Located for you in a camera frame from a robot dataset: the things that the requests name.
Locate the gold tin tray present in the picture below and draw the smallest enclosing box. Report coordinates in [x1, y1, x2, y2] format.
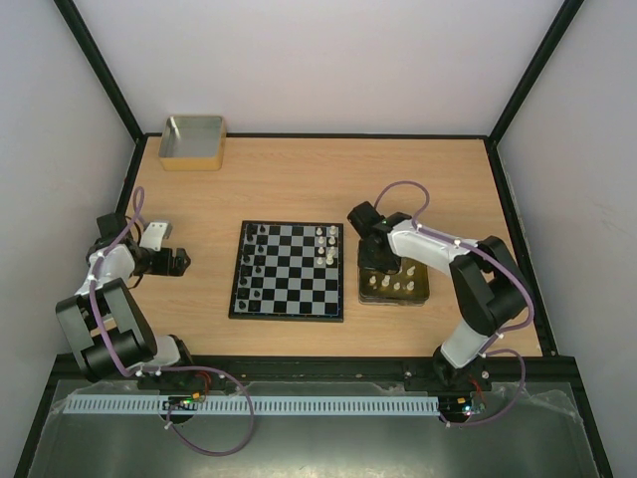
[358, 258, 430, 306]

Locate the black white chess board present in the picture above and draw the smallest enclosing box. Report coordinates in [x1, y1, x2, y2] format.
[228, 220, 344, 323]

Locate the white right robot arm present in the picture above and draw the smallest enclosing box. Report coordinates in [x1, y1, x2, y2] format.
[347, 202, 535, 390]

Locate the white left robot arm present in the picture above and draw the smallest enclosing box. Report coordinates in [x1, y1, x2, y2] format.
[56, 213, 193, 382]

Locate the silver metal tin box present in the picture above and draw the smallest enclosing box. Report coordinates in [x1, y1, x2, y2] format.
[158, 116, 227, 171]

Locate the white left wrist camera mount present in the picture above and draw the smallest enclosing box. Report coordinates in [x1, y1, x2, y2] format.
[138, 220, 172, 252]

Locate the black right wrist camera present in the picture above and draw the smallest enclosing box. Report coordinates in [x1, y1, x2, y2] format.
[346, 201, 384, 238]

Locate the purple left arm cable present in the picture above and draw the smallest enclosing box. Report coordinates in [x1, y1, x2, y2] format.
[92, 186, 256, 457]

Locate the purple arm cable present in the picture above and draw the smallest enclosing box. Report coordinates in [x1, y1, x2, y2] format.
[92, 186, 256, 457]
[373, 179, 536, 429]

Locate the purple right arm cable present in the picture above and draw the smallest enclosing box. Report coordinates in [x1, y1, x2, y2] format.
[373, 179, 536, 429]

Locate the white slotted cable duct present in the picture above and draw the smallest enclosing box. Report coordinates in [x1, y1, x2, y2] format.
[62, 394, 439, 416]

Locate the black aluminium frame rail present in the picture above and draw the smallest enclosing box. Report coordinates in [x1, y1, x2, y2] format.
[47, 354, 583, 395]

